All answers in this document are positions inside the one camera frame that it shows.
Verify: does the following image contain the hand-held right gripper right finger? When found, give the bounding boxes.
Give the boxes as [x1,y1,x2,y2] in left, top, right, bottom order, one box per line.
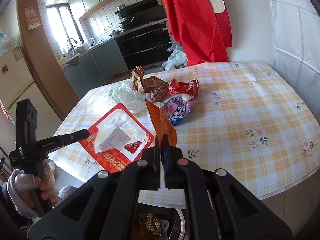
[161,134,292,240]

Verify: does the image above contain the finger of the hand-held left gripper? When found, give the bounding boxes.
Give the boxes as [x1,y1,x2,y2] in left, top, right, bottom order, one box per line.
[59,129,90,148]

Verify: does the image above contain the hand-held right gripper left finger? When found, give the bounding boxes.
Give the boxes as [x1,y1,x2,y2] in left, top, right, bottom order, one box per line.
[29,134,162,240]

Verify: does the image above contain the orange snack packet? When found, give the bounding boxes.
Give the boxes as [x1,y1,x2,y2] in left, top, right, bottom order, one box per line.
[145,99,178,147]

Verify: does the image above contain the red and white plastic package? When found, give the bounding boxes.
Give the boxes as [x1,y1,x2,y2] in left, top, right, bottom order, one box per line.
[79,102,155,174]

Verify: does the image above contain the blue and red foil packet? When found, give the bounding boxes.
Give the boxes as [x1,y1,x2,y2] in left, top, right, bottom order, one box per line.
[160,95,197,127]

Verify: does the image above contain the gold candy wrapper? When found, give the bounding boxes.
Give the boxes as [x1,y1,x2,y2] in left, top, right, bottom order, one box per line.
[139,214,163,235]

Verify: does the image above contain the brown trash bin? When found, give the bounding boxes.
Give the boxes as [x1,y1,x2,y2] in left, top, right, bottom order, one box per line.
[132,205,187,240]

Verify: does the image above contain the white plastic bag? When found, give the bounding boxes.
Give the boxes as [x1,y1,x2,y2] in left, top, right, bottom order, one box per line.
[108,80,148,113]

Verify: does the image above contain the crushed red can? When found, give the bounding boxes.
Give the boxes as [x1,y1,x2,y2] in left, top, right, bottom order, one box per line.
[168,79,200,96]

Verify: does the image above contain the brown gold wrapper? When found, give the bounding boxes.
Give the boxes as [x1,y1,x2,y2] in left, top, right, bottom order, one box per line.
[130,65,147,95]

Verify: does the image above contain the person's left forearm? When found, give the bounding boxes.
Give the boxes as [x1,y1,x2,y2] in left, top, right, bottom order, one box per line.
[0,179,38,230]

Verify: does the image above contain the person's left hand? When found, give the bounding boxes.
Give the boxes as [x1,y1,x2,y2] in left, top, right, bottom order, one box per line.
[11,160,60,205]

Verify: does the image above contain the cream refrigerator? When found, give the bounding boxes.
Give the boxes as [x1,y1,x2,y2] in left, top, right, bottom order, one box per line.
[0,45,64,130]

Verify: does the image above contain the grey lower kitchen cabinets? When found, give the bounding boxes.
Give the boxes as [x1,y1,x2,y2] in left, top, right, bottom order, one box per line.
[61,40,125,95]

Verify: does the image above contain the pale fridge note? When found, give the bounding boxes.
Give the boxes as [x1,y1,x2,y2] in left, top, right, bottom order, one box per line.
[12,45,23,62]

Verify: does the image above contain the checkered tablecloth table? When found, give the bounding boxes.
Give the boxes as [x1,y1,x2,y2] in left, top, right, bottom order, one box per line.
[54,60,320,200]

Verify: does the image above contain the steel kitchen faucet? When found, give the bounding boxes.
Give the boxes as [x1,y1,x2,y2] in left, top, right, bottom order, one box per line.
[65,37,78,53]

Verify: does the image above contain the heap of white plastic bags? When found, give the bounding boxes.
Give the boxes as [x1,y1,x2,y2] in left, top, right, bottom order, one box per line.
[161,41,188,71]

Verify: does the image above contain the kitchen window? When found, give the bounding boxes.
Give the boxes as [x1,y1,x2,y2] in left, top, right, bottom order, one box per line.
[45,2,80,55]

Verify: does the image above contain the cartoon paper pouch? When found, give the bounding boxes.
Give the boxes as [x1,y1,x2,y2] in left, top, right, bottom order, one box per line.
[24,7,42,30]

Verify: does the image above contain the black built-in stove oven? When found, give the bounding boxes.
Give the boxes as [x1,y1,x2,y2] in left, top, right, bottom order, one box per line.
[114,21,173,70]

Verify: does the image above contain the black wok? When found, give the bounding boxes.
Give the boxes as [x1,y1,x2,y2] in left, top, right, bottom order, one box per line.
[119,17,135,29]

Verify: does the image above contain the red apron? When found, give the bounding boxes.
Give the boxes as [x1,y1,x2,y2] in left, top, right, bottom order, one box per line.
[154,0,232,67]

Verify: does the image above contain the black range hood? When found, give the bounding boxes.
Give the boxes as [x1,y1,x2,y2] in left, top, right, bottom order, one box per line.
[114,0,167,23]

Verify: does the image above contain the wooden door frame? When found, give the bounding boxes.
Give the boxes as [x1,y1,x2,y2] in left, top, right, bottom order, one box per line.
[16,0,80,120]

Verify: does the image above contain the white creased wall sheet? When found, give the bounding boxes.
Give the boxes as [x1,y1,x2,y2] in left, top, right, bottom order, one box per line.
[262,0,320,90]

